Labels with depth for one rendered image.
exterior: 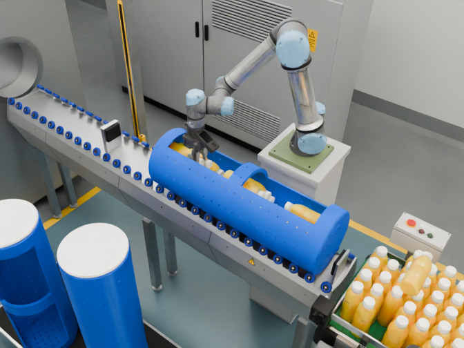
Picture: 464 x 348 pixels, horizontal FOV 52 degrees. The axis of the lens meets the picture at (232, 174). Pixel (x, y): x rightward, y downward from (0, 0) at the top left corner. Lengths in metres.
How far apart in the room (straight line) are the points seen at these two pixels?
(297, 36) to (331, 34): 1.43
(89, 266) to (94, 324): 0.33
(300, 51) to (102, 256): 1.08
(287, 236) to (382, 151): 2.56
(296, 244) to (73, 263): 0.86
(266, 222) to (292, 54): 0.64
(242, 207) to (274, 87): 1.77
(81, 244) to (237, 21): 2.08
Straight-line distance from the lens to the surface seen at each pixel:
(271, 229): 1.88
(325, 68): 3.28
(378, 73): 4.63
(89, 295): 2.01
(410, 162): 4.27
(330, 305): 1.88
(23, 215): 2.22
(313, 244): 1.82
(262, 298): 2.97
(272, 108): 3.66
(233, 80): 2.01
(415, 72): 4.51
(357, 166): 4.08
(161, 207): 2.34
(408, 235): 2.08
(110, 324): 2.19
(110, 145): 2.60
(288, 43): 1.75
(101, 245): 2.01
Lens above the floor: 2.53
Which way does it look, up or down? 41 degrees down
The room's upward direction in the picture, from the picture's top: 2 degrees clockwise
